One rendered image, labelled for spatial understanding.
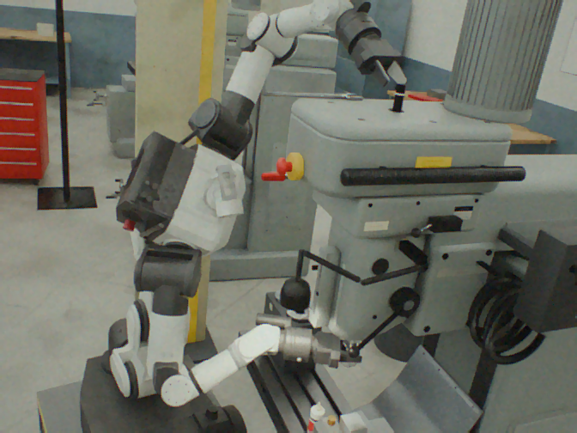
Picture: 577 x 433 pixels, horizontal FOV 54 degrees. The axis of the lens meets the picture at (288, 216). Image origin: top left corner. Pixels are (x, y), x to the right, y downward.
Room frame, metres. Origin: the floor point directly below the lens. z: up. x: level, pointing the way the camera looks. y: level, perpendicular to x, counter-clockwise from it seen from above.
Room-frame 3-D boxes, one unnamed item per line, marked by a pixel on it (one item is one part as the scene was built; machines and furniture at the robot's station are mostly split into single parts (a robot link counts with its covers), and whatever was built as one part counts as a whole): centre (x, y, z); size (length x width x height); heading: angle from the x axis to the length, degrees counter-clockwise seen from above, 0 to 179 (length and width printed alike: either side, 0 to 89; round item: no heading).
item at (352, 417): (1.20, -0.24, 1.03); 0.06 x 0.05 x 0.06; 24
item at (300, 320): (1.66, -0.05, 1.02); 0.22 x 0.12 x 0.20; 25
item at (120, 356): (1.77, 0.49, 0.68); 0.21 x 0.20 x 0.13; 34
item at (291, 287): (1.14, -0.04, 1.48); 0.07 x 0.07 x 0.06
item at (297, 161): (1.18, 0.00, 1.76); 0.06 x 0.02 x 0.06; 24
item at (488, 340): (1.20, -0.54, 1.45); 0.18 x 0.16 x 0.21; 114
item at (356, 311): (1.28, -0.21, 1.47); 0.21 x 0.19 x 0.32; 24
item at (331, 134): (1.28, -0.22, 1.81); 0.47 x 0.26 x 0.16; 114
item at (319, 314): (1.23, -0.11, 1.45); 0.04 x 0.04 x 0.21; 24
